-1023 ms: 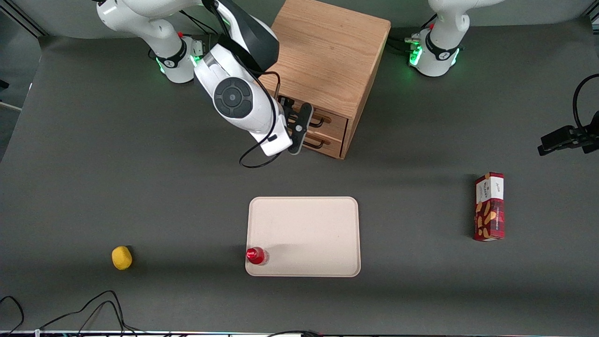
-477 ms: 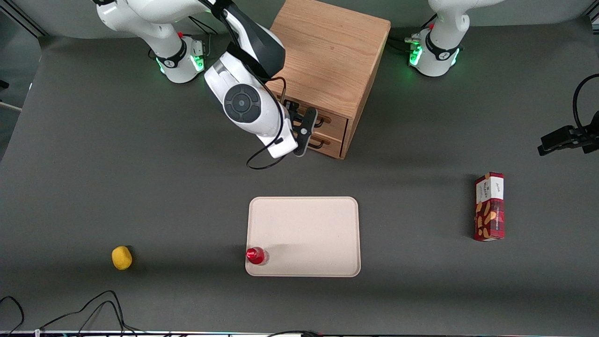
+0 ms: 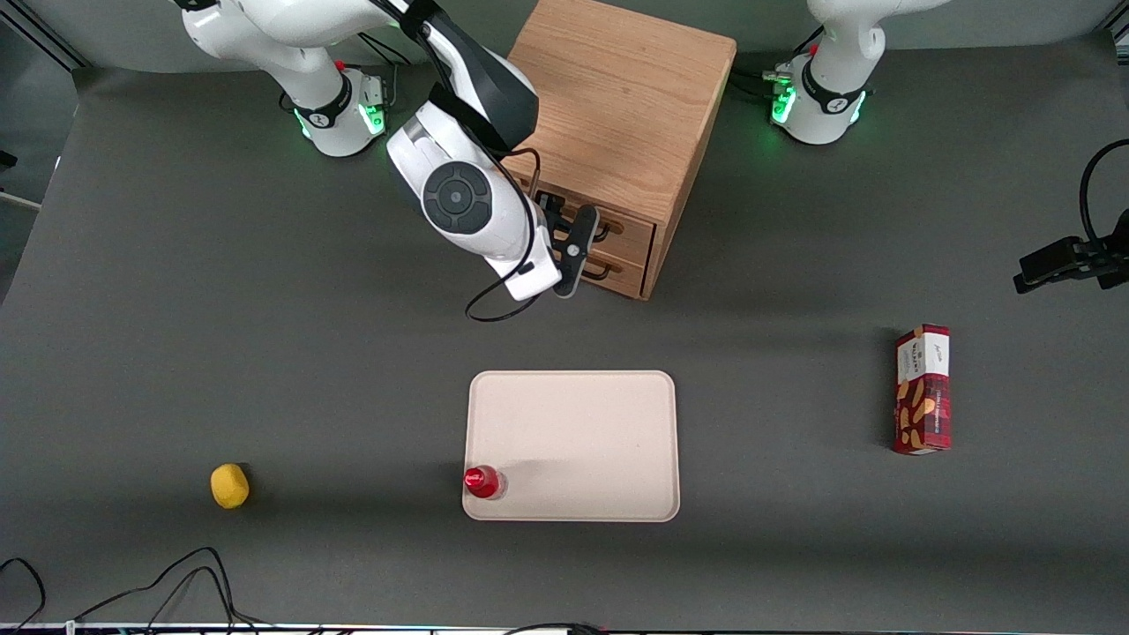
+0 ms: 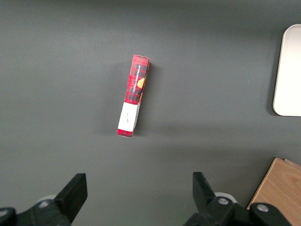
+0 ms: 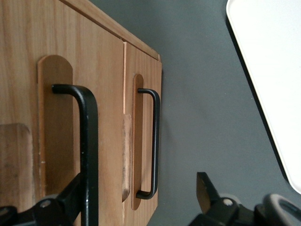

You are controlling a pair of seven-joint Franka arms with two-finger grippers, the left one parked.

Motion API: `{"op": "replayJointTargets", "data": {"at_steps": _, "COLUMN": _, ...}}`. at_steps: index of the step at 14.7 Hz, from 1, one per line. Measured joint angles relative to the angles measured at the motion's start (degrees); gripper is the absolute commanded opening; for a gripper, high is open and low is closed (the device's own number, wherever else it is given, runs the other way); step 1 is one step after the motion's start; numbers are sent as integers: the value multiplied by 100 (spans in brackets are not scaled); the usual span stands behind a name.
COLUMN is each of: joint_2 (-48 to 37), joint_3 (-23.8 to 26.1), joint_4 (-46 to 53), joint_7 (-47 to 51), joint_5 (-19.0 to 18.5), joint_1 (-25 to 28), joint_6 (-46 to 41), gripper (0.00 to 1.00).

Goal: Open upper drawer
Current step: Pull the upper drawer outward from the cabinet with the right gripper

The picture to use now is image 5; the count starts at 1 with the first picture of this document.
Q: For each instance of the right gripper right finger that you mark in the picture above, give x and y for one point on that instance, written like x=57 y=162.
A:
x=218 y=212

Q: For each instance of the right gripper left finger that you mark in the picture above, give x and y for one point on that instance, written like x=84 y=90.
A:
x=58 y=209

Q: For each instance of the white rectangular tray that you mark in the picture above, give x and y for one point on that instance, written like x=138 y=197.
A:
x=277 y=70

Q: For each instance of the wooden two-drawer cabinet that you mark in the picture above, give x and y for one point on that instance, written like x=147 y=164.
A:
x=105 y=21

